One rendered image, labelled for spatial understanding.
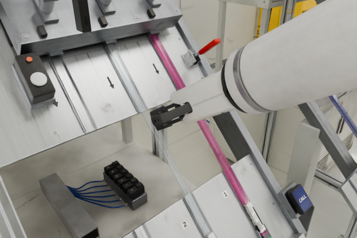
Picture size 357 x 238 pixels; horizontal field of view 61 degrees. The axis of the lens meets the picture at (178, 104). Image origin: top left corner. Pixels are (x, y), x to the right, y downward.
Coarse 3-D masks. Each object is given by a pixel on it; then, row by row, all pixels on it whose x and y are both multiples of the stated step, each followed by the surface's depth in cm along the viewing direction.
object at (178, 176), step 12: (108, 48) 60; (120, 60) 60; (120, 72) 60; (132, 84) 59; (132, 96) 59; (144, 108) 58; (144, 120) 58; (156, 132) 57; (168, 156) 57; (180, 180) 56; (192, 204) 55; (204, 216) 55; (204, 228) 54
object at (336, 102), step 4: (328, 96) 80; (332, 96) 79; (332, 100) 79; (336, 100) 79; (336, 104) 79; (340, 104) 79; (336, 108) 79; (340, 108) 78; (340, 112) 79; (344, 112) 78; (344, 116) 78; (348, 116) 78; (344, 120) 79; (348, 120) 78; (348, 124) 78; (352, 124) 77; (352, 128) 78; (356, 128) 78; (356, 132) 77; (356, 136) 77
